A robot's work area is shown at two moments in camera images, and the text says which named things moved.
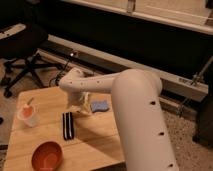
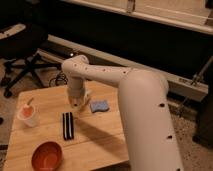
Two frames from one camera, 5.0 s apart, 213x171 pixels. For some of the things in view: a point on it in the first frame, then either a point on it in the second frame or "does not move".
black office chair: (19, 45) does not move
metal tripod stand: (195, 78) does not move
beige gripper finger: (86, 103) -> (85, 97)
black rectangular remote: (68, 125) does not move
